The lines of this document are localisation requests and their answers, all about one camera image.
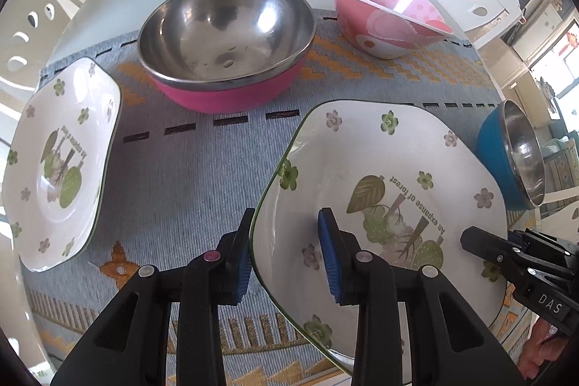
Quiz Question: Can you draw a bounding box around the patterned sofa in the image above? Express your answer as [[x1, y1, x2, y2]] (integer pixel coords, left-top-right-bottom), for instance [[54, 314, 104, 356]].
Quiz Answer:
[[540, 133, 579, 217]]

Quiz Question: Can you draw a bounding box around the blue woven table mat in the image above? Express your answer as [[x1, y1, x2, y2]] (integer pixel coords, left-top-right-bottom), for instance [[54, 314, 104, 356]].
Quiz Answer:
[[22, 8, 534, 386]]

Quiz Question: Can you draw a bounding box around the blue steel-lined bowl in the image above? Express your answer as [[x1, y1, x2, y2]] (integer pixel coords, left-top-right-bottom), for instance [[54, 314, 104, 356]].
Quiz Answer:
[[475, 99, 550, 211]]

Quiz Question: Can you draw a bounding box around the pink polka dot bowl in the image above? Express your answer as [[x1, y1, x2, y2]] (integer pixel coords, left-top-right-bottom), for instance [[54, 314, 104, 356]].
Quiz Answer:
[[328, 0, 454, 60]]

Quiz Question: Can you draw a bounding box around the person's right hand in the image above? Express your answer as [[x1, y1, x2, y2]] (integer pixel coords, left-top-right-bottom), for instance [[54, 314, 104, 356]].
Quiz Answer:
[[518, 317, 568, 380]]

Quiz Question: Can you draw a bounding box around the pink steel-lined bowl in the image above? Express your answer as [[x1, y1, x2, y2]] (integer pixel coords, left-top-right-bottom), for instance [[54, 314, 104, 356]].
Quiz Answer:
[[137, 0, 317, 114]]

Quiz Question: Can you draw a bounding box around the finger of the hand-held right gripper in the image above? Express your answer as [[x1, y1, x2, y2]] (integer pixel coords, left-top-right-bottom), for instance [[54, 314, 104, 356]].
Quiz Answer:
[[460, 226, 514, 278]]

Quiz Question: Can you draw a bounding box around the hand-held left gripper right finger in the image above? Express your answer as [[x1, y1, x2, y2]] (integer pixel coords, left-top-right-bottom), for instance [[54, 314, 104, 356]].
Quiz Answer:
[[317, 207, 528, 386]]

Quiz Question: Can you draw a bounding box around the white floral square plate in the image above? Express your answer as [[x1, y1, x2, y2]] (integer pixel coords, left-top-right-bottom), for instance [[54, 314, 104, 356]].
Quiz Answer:
[[251, 100, 510, 373], [2, 57, 123, 273]]

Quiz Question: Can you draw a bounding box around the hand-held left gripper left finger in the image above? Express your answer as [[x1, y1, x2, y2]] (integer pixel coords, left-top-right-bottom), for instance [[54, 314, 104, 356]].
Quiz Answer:
[[50, 209, 256, 386]]

